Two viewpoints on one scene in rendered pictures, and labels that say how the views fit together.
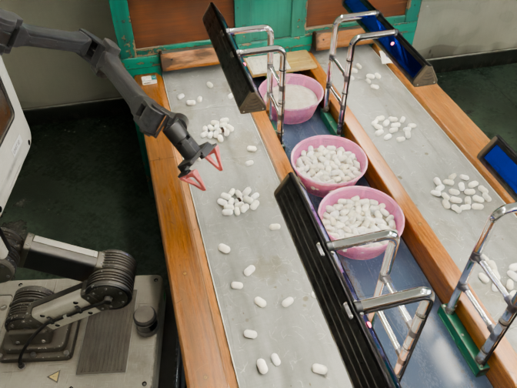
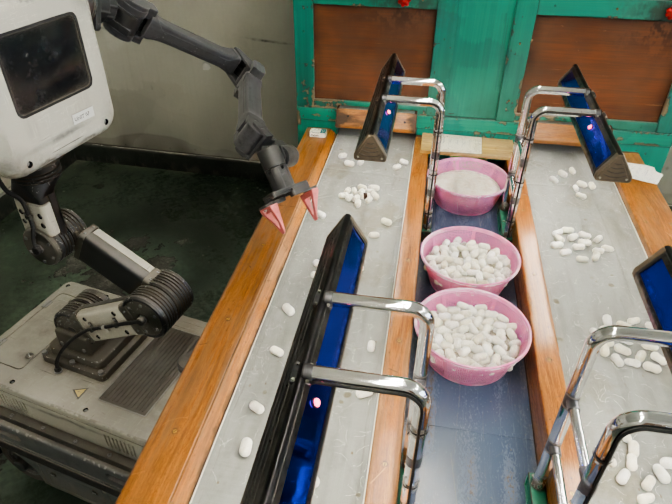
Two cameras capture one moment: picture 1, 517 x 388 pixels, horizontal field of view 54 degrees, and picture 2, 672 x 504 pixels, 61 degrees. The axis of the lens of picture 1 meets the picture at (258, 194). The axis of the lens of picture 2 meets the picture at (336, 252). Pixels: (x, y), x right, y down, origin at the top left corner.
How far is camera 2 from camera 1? 49 cm
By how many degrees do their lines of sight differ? 20
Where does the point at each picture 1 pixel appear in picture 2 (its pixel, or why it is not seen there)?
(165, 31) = (349, 84)
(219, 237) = (292, 298)
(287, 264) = (350, 350)
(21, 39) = (152, 31)
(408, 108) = (614, 229)
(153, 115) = (249, 132)
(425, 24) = not seen: outside the picture
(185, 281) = (223, 326)
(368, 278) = (451, 406)
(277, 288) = not seen: hidden behind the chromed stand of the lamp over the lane
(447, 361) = not seen: outside the picture
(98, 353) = (132, 387)
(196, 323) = (204, 372)
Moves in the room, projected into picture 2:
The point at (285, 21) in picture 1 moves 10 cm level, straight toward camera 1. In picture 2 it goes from (490, 99) to (483, 109)
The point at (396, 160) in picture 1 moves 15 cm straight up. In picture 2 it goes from (563, 281) to (578, 234)
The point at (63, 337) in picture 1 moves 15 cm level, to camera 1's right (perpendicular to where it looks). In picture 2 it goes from (105, 355) to (149, 373)
